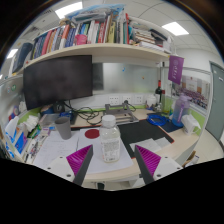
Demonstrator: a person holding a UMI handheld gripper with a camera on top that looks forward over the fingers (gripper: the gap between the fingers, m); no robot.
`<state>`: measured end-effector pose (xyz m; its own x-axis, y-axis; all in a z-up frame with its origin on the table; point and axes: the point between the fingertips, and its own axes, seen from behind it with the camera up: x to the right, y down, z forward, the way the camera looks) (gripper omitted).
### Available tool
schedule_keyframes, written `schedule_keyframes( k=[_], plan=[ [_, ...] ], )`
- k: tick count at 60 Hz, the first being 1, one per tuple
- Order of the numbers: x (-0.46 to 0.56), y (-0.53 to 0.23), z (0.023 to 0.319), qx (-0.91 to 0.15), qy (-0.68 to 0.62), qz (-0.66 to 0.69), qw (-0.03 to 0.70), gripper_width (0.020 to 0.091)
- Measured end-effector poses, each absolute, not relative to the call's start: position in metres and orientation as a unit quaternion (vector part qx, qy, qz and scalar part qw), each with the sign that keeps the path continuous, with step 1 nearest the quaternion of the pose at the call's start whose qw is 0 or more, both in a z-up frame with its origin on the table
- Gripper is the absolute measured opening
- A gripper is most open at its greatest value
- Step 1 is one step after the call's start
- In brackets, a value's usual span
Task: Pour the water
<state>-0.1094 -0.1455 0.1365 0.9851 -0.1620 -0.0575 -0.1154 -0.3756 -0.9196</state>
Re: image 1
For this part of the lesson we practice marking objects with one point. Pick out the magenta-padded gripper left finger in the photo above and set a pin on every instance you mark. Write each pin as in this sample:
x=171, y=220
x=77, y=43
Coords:
x=77, y=160

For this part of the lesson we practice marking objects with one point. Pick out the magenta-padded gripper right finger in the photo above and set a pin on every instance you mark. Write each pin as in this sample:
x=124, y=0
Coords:
x=150, y=160

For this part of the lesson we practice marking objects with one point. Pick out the clear plastic water bottle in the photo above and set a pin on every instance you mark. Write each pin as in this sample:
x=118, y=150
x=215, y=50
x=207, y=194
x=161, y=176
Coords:
x=110, y=140

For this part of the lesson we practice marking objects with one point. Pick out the small white paper sheet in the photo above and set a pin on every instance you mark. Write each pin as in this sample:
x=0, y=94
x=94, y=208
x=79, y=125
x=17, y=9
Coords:
x=146, y=145

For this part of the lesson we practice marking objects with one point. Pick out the blank white paper sheet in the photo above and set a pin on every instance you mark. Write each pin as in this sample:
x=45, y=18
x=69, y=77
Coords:
x=91, y=150

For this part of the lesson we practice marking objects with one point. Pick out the flat round red coaster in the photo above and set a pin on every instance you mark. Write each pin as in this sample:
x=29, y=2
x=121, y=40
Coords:
x=92, y=134

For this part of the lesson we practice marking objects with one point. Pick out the black desk mat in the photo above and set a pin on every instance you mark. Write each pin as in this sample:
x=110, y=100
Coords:
x=140, y=131

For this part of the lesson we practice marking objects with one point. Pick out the grey cup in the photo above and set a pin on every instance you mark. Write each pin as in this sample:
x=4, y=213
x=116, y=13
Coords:
x=63, y=128

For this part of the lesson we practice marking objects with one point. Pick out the clear plastic box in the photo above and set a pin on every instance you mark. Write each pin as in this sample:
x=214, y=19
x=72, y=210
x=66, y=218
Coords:
x=49, y=120

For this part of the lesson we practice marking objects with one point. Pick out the grey metal laptop stand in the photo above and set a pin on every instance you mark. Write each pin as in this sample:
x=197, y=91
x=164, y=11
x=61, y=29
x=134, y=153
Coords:
x=121, y=115

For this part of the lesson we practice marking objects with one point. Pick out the white tissue box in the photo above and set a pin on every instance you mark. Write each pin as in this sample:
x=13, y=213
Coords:
x=190, y=123

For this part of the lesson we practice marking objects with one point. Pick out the purple tinted drink bottle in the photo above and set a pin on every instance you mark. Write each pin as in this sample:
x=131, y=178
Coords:
x=180, y=111

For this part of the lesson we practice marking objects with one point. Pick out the small white container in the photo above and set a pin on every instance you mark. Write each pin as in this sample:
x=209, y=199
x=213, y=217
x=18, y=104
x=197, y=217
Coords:
x=151, y=102

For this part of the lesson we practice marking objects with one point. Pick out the white tissue pack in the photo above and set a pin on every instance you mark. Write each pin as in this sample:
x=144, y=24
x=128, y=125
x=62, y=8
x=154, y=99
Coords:
x=32, y=122

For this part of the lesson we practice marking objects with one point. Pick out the dark wine bottle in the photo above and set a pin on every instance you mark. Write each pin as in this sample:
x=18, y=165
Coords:
x=159, y=91

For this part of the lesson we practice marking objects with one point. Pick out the group photo poster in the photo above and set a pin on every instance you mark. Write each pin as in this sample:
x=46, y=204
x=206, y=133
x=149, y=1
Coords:
x=193, y=91

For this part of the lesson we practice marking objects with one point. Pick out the black computer monitor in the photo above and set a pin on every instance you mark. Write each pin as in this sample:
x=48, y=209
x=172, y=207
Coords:
x=56, y=80

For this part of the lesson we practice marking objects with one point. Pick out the grey door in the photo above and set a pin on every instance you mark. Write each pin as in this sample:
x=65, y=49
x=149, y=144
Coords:
x=216, y=100

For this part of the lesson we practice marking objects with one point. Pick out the purple pennant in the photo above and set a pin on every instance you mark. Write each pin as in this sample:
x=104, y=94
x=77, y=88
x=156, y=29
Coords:
x=175, y=69

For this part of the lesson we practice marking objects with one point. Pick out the white wall socket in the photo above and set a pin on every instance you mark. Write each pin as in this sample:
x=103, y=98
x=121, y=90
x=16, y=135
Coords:
x=138, y=99
x=114, y=100
x=126, y=99

